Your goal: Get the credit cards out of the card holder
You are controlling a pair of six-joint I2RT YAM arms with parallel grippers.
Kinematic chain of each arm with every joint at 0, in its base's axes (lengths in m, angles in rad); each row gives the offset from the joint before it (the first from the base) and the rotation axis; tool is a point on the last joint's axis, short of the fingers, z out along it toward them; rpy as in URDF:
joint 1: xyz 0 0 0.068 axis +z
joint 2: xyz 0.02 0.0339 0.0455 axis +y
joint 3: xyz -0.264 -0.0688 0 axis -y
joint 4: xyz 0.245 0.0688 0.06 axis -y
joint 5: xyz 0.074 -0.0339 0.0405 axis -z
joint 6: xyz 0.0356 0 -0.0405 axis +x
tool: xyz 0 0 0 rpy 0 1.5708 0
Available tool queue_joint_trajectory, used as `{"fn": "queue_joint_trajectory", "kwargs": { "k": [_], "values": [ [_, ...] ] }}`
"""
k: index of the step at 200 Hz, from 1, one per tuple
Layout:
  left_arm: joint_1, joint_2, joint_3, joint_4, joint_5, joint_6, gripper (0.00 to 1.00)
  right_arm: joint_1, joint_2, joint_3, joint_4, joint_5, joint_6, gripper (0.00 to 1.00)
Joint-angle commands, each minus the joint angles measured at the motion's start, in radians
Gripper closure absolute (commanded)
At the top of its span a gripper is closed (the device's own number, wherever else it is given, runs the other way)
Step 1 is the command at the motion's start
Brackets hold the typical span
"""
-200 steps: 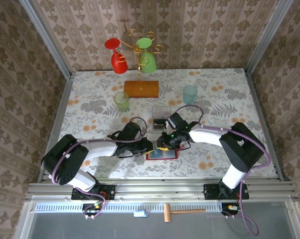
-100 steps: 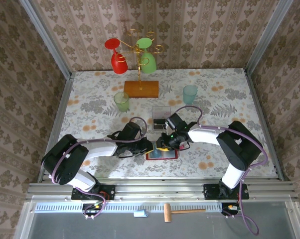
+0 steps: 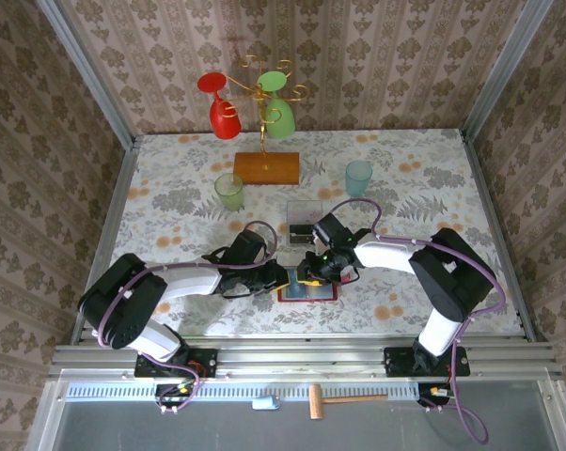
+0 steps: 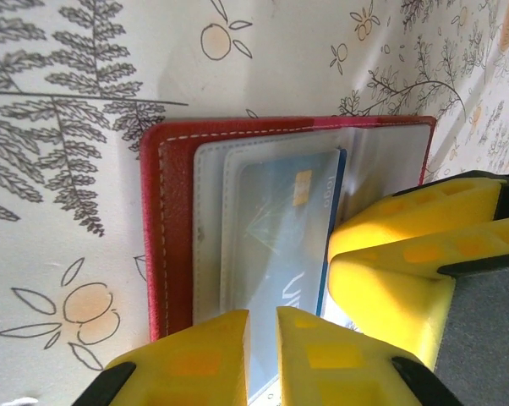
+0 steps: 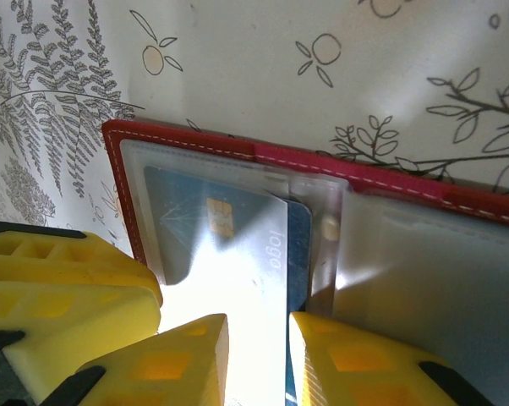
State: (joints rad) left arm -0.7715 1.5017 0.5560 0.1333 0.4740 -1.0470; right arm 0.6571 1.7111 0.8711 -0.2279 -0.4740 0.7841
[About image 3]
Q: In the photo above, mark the green plastic tumbler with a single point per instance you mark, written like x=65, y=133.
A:
x=230, y=199

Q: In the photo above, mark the white VIP card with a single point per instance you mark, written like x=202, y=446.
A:
x=302, y=211

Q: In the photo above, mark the green plastic goblet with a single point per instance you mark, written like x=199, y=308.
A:
x=280, y=124

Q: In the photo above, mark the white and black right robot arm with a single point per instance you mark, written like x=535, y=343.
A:
x=382, y=256

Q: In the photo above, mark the blue patterned card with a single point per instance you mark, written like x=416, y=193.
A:
x=294, y=291

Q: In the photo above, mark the red plastic goblet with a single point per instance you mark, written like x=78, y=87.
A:
x=224, y=124

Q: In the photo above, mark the wooden mallet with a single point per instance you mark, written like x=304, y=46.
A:
x=316, y=404

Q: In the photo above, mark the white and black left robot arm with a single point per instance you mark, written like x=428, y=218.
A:
x=193, y=282

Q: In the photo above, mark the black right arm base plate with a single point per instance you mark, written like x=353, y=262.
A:
x=396, y=364

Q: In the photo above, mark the black VIP card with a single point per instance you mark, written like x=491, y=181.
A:
x=302, y=240

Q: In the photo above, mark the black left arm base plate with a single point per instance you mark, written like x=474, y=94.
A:
x=208, y=362

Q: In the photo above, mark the light blue small object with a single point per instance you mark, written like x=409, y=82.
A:
x=264, y=404

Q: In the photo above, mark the teal plastic tumbler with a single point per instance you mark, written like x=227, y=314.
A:
x=357, y=185

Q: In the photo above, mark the aluminium extrusion frame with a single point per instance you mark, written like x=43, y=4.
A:
x=302, y=359

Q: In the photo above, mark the red card holder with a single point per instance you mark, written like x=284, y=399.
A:
x=323, y=293

